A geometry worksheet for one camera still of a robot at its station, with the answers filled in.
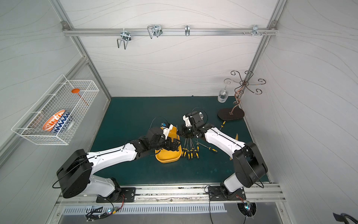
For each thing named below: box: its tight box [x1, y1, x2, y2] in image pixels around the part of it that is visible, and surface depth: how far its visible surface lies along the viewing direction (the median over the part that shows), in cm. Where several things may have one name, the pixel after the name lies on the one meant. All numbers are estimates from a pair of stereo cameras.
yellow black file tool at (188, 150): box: [186, 137, 191, 160], surface depth 90 cm
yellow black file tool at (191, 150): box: [189, 137, 194, 160], surface depth 90 cm
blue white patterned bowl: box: [51, 110, 73, 133], surface depth 60 cm
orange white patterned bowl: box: [42, 109, 71, 133], surface depth 61 cm
